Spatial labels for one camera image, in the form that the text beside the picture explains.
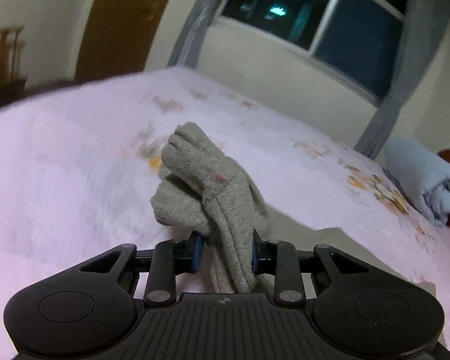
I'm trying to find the grey-green pants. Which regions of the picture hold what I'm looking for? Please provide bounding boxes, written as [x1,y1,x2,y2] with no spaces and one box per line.
[150,120,437,295]

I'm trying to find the pink floral bed sheet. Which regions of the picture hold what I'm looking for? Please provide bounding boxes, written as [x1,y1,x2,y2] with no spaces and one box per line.
[0,67,450,359]

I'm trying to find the light blue folded quilt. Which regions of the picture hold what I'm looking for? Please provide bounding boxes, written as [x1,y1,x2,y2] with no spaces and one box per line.
[384,138,450,227]

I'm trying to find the wooden chair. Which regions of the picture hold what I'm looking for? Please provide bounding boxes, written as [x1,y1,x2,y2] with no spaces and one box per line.
[0,26,26,108]

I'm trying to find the dark glass window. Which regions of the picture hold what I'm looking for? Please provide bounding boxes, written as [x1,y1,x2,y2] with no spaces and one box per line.
[218,0,407,104]

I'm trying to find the brown wooden door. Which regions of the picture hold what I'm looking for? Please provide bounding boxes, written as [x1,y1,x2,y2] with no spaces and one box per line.
[74,0,169,84]

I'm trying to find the grey left curtain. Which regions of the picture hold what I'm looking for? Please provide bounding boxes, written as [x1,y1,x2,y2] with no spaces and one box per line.
[167,0,222,68]

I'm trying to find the grey curtain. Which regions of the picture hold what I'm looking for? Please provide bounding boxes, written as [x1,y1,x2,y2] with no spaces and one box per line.
[167,0,222,68]
[354,0,450,159]

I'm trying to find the grey right curtain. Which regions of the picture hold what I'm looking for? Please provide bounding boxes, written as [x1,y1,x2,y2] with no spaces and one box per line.
[354,0,450,159]

